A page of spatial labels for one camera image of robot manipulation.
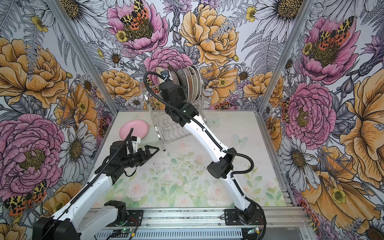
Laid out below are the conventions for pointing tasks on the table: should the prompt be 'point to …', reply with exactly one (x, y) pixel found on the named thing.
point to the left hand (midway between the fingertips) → (155, 156)
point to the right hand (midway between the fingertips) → (175, 89)
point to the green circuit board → (123, 233)
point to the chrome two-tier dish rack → (168, 130)
